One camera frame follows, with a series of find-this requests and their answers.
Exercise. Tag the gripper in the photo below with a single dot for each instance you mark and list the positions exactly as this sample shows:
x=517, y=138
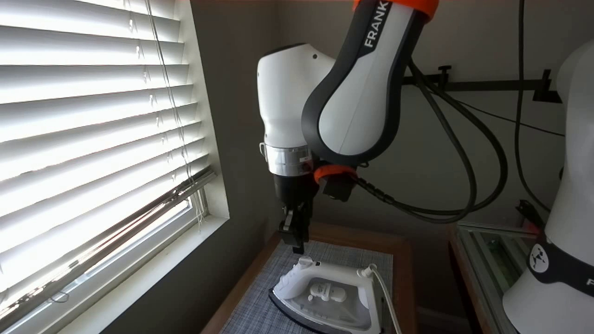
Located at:
x=294, y=190

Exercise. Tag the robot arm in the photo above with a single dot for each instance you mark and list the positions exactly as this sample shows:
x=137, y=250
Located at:
x=357, y=106

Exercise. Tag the white steam iron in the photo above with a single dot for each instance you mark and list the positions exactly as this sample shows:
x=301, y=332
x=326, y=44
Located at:
x=306, y=285

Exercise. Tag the window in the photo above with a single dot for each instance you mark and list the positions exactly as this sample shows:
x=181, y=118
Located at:
x=153, y=260

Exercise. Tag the white window blind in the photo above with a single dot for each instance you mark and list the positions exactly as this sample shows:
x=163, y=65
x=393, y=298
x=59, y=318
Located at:
x=93, y=120

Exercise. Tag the grey woven placemat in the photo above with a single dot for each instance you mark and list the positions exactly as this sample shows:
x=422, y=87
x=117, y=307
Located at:
x=260, y=311

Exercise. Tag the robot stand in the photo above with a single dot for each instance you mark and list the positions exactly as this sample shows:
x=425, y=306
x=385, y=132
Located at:
x=487, y=264

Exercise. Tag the black clamp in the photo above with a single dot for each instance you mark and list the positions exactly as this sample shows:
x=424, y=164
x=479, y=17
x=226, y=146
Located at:
x=530, y=212

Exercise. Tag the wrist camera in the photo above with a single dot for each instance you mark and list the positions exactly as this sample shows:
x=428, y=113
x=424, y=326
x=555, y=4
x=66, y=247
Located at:
x=338, y=189

